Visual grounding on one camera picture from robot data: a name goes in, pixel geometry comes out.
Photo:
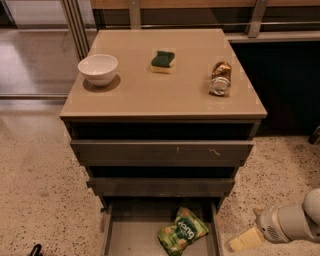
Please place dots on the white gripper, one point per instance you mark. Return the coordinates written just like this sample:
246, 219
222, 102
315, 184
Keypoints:
272, 223

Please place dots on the green rice chip bag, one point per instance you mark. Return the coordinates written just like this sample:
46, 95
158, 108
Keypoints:
186, 229

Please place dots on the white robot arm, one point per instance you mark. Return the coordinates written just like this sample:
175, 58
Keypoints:
282, 224

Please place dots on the bottom open grey drawer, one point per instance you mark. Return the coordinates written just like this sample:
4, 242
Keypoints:
131, 226

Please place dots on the grey drawer cabinet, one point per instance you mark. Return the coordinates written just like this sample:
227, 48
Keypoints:
143, 105

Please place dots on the middle grey drawer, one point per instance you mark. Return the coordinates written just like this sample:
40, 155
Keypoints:
161, 187

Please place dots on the top grey drawer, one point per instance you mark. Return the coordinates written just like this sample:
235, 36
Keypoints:
204, 153

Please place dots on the dark object right edge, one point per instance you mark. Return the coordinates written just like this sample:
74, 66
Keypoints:
314, 137

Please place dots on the glass jar lying down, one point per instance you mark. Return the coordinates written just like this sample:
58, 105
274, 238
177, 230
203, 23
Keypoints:
220, 82

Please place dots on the green yellow sponge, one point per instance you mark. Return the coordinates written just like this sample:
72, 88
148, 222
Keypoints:
163, 62

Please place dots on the black object bottom left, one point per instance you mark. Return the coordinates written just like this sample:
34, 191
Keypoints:
36, 251

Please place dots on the white ceramic bowl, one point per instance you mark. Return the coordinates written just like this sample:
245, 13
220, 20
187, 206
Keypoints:
98, 69

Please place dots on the metal railing frame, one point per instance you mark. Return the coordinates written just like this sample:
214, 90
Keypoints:
241, 20

